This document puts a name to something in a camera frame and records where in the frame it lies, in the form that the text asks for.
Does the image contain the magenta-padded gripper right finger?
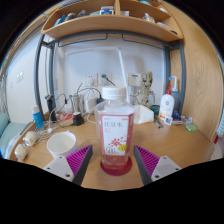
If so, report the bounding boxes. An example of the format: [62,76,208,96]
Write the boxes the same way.
[133,144,183,186]

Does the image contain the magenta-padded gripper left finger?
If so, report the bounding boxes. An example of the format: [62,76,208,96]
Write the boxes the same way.
[43,144,94,186]

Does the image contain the clear bottle with pink drink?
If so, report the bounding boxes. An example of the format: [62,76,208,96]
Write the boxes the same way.
[94,85,136,170]

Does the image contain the white cup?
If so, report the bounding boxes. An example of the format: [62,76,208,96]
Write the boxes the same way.
[46,130,80,159]

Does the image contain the wrapped round bun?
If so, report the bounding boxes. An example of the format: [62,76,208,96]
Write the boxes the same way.
[23,130,39,148]
[14,143,30,162]

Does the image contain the small green block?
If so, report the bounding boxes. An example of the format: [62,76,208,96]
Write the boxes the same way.
[185,123,199,132]

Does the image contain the black charger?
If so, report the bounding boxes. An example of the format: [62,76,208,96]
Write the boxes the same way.
[72,112,85,127]

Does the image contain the blue tube with white cap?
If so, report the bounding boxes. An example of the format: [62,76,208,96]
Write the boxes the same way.
[31,105,45,131]

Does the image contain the white tissue pack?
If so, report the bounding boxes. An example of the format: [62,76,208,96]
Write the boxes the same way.
[133,104,155,125]

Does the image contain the bed with plaid blanket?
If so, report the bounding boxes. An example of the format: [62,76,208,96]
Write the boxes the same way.
[0,111,31,158]

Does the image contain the white pump bottle red top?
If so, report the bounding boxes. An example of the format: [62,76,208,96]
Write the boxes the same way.
[158,83,175,123]

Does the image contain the white power adapter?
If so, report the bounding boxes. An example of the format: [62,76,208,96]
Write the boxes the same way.
[83,96,99,113]

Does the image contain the teal pillow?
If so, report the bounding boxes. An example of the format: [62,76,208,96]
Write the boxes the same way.
[0,111,10,138]

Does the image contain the blue spray bottle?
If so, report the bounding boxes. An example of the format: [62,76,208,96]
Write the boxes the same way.
[168,75,181,116]

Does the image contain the tree figure toy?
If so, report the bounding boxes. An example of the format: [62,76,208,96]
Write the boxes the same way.
[134,71,157,108]

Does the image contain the white desk lamp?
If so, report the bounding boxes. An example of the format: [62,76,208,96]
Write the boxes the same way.
[64,46,129,98]

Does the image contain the wooden shelf unit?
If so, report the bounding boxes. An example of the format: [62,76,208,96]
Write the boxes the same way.
[40,0,184,43]

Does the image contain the white wall outlet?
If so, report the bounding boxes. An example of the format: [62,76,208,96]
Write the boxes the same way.
[84,72,99,87]

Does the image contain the grey metal frame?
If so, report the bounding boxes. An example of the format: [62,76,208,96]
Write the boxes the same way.
[33,29,187,118]

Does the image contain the white wall switch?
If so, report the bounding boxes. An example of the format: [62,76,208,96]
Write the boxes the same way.
[16,70,25,84]

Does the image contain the wooden upper bunk frame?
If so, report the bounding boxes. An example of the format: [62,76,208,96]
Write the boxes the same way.
[0,14,46,79]

